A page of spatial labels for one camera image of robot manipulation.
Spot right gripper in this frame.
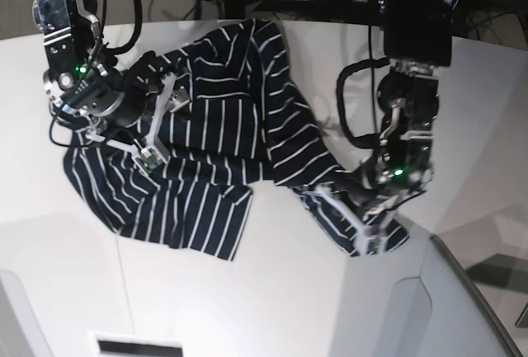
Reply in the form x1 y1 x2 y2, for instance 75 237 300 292
92 51 191 128

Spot grey monitor edge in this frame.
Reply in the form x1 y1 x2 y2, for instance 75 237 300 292
430 236 522 356

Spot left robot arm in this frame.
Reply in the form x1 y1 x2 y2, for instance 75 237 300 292
336 0 458 222

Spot navy white striped t-shirt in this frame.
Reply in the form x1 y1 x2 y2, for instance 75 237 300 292
59 19 361 261

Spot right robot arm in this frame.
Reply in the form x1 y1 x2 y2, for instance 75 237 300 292
32 0 191 134

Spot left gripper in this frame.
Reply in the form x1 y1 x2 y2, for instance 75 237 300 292
342 167 417 229

